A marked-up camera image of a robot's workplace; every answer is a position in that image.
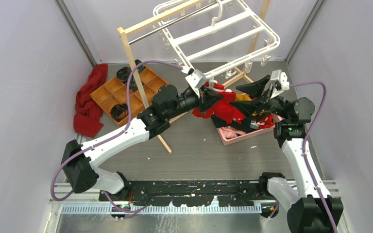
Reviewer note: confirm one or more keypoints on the mustard yellow sock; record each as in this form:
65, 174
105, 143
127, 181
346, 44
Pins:
243, 97

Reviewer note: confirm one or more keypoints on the rolled black orange sock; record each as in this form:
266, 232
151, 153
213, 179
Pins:
119, 112

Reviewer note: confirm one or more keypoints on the red cloth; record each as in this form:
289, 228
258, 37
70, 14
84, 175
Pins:
86, 121

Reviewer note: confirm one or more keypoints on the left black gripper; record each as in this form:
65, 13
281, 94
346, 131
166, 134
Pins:
207, 99

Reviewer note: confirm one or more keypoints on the wooden compartment tray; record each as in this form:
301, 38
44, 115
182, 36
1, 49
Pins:
115, 92

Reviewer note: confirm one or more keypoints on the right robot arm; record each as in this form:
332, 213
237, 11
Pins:
309, 205

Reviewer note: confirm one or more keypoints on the pink plastic basket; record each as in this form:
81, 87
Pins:
266, 124

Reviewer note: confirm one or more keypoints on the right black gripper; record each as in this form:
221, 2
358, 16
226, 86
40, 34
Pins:
255, 89

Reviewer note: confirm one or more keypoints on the rolled teal sock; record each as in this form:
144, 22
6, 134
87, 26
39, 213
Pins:
139, 67

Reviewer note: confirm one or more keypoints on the red santa sock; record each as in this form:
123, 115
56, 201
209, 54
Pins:
213, 85
223, 109

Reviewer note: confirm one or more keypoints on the rolled dark green sock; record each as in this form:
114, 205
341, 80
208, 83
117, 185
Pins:
133, 85

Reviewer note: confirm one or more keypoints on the pink sock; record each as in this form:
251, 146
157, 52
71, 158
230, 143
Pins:
230, 132

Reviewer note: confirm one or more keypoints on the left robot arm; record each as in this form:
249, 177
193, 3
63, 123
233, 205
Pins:
81, 161

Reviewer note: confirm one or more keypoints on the white plastic clip hanger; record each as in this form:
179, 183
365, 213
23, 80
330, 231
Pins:
227, 28

